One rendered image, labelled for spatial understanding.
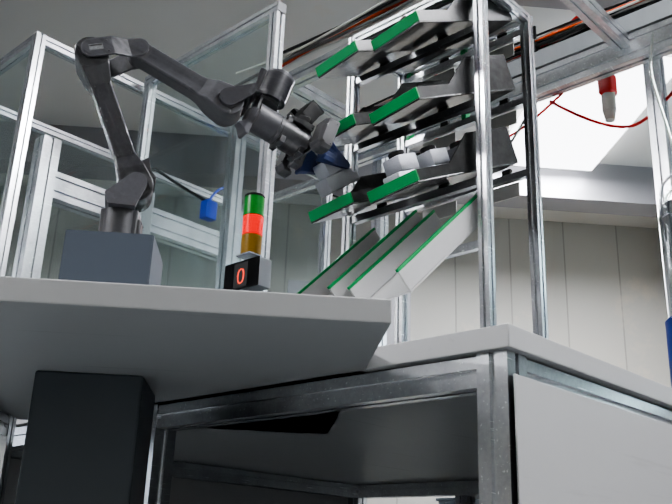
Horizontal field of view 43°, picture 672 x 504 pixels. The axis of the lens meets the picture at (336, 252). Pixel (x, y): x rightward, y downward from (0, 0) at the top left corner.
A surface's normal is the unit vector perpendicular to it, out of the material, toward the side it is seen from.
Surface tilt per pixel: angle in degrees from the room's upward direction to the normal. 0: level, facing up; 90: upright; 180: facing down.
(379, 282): 90
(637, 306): 90
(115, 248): 90
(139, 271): 90
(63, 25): 180
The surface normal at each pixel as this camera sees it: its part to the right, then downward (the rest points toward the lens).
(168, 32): -0.04, 0.94
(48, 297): 0.08, -0.33
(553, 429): 0.73, -0.21
